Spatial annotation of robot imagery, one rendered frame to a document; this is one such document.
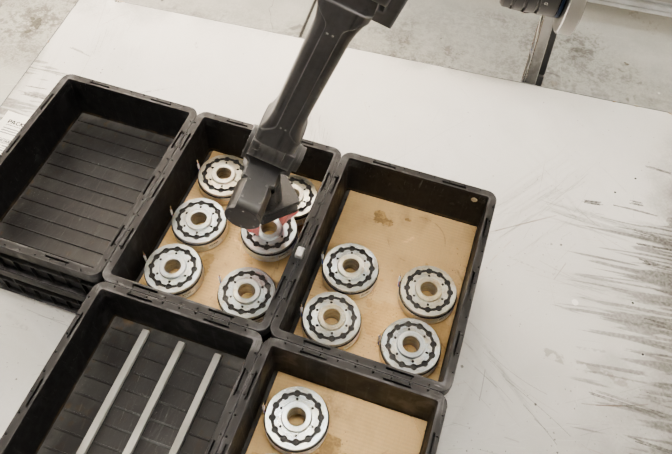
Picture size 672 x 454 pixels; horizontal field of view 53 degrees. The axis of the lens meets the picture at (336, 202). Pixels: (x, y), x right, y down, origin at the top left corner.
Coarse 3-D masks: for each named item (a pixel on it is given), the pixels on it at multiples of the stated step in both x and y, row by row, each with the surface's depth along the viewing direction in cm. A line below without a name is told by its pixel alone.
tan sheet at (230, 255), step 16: (192, 192) 135; (224, 208) 133; (224, 240) 128; (240, 240) 129; (208, 256) 126; (224, 256) 127; (240, 256) 127; (288, 256) 127; (208, 272) 124; (224, 272) 125; (272, 272) 125; (208, 288) 123; (208, 304) 121
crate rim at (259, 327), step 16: (208, 112) 133; (192, 128) 131; (240, 128) 132; (304, 144) 130; (320, 144) 130; (176, 160) 126; (336, 160) 128; (160, 176) 124; (320, 192) 123; (144, 208) 120; (304, 224) 119; (128, 240) 116; (304, 240) 117; (112, 256) 114; (112, 272) 113; (288, 272) 114; (128, 288) 111; (176, 304) 110; (192, 304) 110; (272, 304) 110; (224, 320) 109; (240, 320) 108
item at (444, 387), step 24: (384, 168) 127; (408, 168) 127; (480, 192) 125; (312, 240) 119; (480, 240) 119; (480, 264) 116; (288, 288) 112; (288, 336) 107; (456, 336) 108; (360, 360) 105; (456, 360) 106; (432, 384) 104
